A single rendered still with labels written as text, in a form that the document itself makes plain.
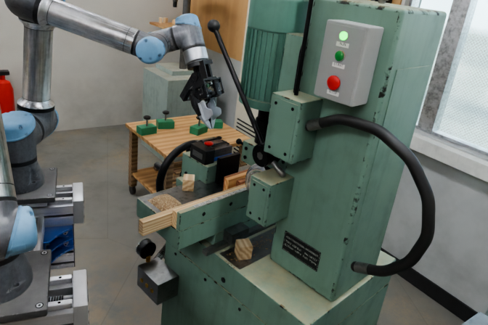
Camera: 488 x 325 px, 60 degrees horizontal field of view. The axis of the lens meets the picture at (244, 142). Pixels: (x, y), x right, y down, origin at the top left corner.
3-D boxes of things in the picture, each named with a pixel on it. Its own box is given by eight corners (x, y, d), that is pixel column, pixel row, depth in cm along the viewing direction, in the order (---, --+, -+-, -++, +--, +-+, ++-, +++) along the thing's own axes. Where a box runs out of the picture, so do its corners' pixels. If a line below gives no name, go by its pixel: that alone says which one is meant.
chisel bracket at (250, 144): (255, 159, 140) (258, 136, 137) (287, 177, 131) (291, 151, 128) (238, 165, 135) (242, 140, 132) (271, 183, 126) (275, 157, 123)
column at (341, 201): (315, 233, 137) (365, -1, 111) (377, 270, 123) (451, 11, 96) (268, 259, 122) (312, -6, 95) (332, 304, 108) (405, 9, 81)
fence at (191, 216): (313, 176, 153) (315, 162, 151) (316, 178, 152) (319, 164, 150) (176, 228, 113) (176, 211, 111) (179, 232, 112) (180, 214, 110)
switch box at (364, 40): (328, 91, 97) (343, 19, 91) (367, 104, 91) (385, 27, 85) (312, 94, 93) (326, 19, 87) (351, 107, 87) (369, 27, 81)
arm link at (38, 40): (6, 144, 142) (6, -28, 123) (27, 128, 156) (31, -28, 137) (42, 151, 143) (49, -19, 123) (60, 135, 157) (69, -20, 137)
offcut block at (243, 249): (234, 252, 123) (235, 239, 122) (247, 250, 124) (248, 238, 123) (238, 260, 120) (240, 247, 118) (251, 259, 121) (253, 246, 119)
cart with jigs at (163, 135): (201, 175, 343) (208, 99, 320) (244, 208, 303) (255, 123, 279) (123, 192, 304) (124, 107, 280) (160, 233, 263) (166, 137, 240)
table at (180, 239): (254, 161, 174) (256, 147, 172) (314, 192, 155) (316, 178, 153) (119, 202, 133) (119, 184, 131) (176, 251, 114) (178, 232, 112)
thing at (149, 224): (280, 180, 147) (282, 170, 146) (285, 183, 146) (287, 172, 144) (138, 232, 109) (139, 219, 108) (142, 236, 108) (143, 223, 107)
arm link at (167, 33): (133, 38, 129) (168, 28, 128) (142, 33, 140) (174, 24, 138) (143, 63, 132) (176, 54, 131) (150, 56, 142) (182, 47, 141)
